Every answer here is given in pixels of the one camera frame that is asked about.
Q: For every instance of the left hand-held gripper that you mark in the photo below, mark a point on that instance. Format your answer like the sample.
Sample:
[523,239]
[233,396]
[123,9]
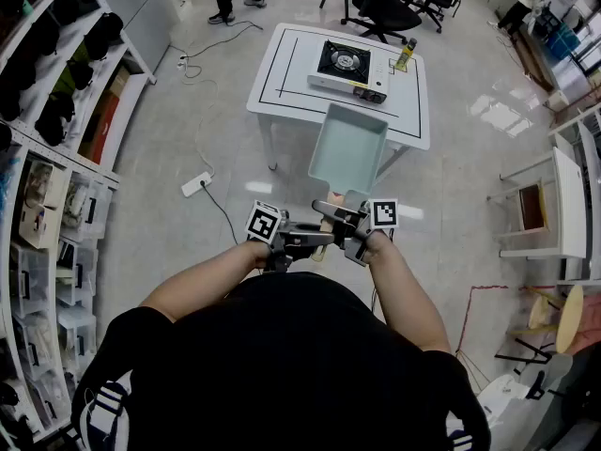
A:
[263,221]

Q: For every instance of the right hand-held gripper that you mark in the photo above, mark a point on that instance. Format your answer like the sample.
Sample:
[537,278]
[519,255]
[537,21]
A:
[384,214]

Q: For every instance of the portable gas stove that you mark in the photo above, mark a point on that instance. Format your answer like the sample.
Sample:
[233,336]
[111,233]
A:
[378,71]

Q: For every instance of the person's right forearm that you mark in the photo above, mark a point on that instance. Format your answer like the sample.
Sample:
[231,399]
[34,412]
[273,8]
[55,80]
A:
[404,294]

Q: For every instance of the person's left forearm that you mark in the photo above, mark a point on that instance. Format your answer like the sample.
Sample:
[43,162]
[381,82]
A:
[202,280]

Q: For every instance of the white table black lines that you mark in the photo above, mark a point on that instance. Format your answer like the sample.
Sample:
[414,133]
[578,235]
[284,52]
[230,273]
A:
[291,87]

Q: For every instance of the person's torso black shirt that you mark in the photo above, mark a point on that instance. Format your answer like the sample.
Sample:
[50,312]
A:
[282,369]

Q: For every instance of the yellow bottle black cap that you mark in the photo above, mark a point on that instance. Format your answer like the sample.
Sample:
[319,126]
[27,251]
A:
[404,59]

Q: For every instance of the small white power strip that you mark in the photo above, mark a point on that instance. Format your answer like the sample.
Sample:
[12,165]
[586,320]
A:
[182,63]

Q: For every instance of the stack of clear storage boxes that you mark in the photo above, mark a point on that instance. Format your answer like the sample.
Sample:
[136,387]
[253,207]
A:
[87,205]

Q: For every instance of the red cardboard box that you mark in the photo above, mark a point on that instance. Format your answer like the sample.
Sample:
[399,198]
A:
[101,129]

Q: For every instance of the white bin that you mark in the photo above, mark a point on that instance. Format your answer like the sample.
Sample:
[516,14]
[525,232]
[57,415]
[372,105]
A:
[558,100]

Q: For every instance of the wooden platform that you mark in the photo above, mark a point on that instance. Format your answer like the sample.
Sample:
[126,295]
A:
[533,59]

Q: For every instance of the brown cardboard box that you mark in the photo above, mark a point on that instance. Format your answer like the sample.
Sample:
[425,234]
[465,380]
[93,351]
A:
[118,82]

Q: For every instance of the round wooden stool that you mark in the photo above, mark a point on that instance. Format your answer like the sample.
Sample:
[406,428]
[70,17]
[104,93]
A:
[569,317]

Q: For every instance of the white shelving unit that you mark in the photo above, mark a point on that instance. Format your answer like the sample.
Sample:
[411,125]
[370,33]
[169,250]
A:
[61,154]

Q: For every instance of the beige cardboard box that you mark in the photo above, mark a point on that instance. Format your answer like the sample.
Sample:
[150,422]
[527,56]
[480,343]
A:
[40,223]

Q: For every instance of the pink bag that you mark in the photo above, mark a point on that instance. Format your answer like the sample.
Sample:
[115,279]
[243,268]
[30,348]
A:
[591,334]

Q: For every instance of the white tall cabinet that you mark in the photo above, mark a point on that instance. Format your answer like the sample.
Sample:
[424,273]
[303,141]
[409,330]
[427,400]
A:
[127,12]

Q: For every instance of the group of black bags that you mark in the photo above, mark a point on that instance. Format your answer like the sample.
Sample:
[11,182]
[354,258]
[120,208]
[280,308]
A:
[51,120]

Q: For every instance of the brown board wooden frame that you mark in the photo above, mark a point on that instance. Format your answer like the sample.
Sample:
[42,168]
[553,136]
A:
[533,207]

